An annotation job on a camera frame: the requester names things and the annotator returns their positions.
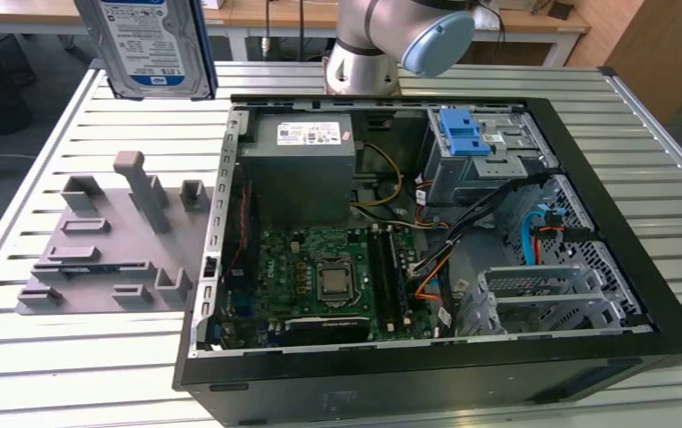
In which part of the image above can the hard disk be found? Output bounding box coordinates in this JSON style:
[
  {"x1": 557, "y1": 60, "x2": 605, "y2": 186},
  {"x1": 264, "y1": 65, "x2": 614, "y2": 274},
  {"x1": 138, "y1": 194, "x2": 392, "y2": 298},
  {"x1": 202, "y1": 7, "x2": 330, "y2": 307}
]
[{"x1": 73, "y1": 0, "x2": 218, "y2": 102}]

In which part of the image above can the silver disk bay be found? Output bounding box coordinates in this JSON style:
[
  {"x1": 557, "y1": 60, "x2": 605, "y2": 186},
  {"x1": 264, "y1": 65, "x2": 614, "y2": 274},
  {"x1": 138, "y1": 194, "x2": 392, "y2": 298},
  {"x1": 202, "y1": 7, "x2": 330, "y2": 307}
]
[{"x1": 476, "y1": 262, "x2": 645, "y2": 335}]

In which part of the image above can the grey power supply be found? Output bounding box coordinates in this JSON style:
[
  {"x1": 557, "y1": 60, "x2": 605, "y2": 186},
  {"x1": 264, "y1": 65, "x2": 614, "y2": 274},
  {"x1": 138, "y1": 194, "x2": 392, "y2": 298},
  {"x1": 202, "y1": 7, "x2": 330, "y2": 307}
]
[{"x1": 237, "y1": 111, "x2": 358, "y2": 231}]

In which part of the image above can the CPU socket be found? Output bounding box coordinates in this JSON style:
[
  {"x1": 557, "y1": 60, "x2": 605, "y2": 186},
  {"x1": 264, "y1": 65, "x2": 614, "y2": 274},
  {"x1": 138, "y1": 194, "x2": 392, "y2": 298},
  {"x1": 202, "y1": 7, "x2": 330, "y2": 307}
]
[{"x1": 314, "y1": 256, "x2": 358, "y2": 309}]

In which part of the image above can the green motherboard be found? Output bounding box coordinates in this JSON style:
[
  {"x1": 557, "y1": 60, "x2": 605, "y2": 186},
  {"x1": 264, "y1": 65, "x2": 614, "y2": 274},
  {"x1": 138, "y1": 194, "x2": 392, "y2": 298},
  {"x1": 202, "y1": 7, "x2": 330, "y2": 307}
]
[{"x1": 221, "y1": 225, "x2": 437, "y2": 349}]

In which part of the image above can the silver CPU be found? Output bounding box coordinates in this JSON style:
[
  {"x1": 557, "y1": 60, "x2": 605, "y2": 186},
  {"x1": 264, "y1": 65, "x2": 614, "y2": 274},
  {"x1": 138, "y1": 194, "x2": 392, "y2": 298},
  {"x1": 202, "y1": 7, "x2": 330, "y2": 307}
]
[{"x1": 318, "y1": 267, "x2": 352, "y2": 295}]

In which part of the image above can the black RAM stick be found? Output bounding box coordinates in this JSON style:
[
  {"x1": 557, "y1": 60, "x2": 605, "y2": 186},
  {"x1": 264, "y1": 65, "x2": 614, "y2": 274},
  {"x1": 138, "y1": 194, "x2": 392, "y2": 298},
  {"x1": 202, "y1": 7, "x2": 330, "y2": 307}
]
[{"x1": 369, "y1": 226, "x2": 396, "y2": 332}]

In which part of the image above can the blue plastic drive latch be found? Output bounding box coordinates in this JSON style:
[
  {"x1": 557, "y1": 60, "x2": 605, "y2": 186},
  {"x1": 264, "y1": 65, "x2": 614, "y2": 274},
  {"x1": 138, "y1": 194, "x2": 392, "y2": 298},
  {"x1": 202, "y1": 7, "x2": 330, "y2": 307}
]
[{"x1": 437, "y1": 109, "x2": 497, "y2": 157}]

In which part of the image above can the black graphics card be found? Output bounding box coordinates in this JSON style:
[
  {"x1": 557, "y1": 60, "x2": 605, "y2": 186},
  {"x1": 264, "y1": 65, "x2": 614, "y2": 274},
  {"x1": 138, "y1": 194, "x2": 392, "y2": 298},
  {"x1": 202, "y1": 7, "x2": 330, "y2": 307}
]
[{"x1": 281, "y1": 314, "x2": 373, "y2": 347}]

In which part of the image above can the silver optical drive cage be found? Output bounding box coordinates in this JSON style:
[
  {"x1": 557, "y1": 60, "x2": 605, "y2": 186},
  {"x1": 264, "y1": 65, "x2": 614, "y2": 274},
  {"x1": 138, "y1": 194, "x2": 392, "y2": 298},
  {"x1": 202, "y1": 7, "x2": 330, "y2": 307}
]
[{"x1": 424, "y1": 106, "x2": 560, "y2": 210}]

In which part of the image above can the grey parts rack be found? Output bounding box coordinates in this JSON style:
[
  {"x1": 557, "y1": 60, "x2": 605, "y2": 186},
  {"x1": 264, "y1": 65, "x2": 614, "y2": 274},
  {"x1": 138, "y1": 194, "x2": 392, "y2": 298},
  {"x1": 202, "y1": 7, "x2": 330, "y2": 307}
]
[{"x1": 14, "y1": 150, "x2": 218, "y2": 317}]

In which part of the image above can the black open PC case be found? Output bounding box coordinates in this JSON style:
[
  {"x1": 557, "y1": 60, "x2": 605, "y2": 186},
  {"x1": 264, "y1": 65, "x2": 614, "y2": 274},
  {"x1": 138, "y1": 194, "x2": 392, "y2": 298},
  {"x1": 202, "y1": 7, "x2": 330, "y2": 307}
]
[{"x1": 172, "y1": 93, "x2": 682, "y2": 427}]

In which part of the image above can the thin dark RAM stick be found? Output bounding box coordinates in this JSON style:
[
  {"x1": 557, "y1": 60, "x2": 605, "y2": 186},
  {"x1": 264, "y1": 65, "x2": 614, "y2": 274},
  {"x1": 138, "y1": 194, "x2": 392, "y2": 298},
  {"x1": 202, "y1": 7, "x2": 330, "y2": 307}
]
[{"x1": 58, "y1": 263, "x2": 146, "y2": 274}]

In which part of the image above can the wooden cabinet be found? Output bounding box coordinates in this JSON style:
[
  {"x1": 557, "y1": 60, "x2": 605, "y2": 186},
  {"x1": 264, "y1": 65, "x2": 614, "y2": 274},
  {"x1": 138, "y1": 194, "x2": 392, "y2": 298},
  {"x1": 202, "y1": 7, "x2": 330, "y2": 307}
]
[{"x1": 566, "y1": 0, "x2": 682, "y2": 126}]

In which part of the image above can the wooden desk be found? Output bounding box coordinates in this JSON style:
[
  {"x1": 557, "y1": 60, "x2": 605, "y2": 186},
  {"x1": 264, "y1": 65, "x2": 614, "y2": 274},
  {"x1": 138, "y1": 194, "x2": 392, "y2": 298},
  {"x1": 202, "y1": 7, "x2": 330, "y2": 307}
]
[{"x1": 0, "y1": 0, "x2": 592, "y2": 68}]

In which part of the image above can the yellow wire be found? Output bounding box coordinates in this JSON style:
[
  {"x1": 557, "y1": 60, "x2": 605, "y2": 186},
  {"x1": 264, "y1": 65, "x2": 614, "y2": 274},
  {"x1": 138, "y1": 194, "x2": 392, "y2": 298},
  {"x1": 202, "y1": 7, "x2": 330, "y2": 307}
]
[{"x1": 349, "y1": 141, "x2": 406, "y2": 209}]

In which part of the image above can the red wire with white label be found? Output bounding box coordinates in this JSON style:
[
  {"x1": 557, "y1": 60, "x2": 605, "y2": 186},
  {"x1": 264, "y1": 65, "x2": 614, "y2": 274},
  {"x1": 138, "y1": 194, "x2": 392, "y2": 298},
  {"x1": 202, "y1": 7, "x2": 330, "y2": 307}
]
[{"x1": 413, "y1": 176, "x2": 437, "y2": 206}]

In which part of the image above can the red and black fan wire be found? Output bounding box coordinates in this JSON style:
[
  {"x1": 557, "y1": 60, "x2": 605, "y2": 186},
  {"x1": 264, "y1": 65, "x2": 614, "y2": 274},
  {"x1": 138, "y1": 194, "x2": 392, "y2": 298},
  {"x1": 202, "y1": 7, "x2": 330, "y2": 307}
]
[{"x1": 221, "y1": 185, "x2": 250, "y2": 273}]

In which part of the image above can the black cable bundle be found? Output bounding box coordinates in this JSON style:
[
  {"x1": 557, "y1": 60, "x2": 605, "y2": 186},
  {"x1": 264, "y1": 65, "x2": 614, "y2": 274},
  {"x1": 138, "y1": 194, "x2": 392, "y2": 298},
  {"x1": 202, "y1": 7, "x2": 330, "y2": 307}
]
[{"x1": 409, "y1": 171, "x2": 560, "y2": 280}]

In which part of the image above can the orange wire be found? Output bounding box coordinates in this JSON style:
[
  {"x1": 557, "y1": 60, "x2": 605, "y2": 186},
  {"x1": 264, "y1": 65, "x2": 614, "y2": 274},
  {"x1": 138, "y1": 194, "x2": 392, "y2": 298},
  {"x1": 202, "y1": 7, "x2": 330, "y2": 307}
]
[{"x1": 414, "y1": 267, "x2": 445, "y2": 307}]

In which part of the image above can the blue data wire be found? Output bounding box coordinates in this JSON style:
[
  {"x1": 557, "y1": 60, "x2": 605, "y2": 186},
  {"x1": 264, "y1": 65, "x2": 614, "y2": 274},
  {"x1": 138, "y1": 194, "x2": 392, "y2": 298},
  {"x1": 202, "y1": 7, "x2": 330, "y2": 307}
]
[{"x1": 520, "y1": 203, "x2": 568, "y2": 268}]

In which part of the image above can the black plug power wire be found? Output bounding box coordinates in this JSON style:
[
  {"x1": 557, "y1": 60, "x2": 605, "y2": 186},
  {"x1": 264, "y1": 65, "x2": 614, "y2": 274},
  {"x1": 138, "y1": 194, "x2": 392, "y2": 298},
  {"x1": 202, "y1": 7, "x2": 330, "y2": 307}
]
[{"x1": 534, "y1": 213, "x2": 601, "y2": 244}]

